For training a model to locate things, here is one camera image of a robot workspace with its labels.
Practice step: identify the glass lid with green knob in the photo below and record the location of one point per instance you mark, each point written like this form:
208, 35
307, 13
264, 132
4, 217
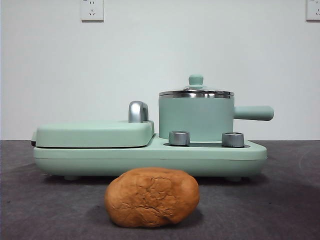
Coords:
196, 80

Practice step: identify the brown potato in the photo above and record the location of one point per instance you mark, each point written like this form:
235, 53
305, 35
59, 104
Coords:
152, 197

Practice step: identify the mint green steamer pot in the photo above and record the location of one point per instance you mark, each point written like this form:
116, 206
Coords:
195, 117

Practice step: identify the silver control knob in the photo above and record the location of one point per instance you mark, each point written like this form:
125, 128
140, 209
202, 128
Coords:
233, 139
178, 138

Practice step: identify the mint green breakfast machine base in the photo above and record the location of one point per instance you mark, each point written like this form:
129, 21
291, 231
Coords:
150, 160

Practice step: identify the mint green hinged griddle cover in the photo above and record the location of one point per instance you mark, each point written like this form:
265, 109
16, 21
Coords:
92, 133

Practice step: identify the white wall socket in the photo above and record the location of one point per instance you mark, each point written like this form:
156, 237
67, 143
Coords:
313, 10
92, 11

